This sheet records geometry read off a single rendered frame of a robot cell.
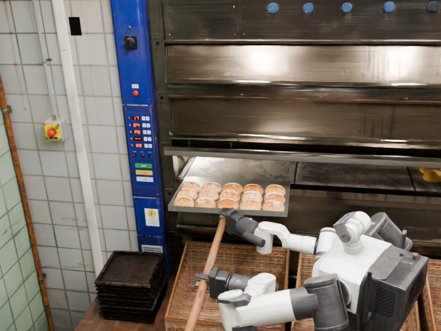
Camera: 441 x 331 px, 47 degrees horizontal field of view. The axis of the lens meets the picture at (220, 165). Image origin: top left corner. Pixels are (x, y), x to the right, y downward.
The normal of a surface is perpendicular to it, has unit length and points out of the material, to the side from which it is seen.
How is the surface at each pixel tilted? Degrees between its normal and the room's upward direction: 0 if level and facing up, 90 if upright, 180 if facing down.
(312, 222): 70
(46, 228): 90
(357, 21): 90
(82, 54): 90
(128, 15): 90
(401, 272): 0
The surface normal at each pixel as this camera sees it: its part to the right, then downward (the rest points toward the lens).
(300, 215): -0.19, 0.07
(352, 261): -0.04, -0.91
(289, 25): -0.19, 0.40
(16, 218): 0.98, 0.05
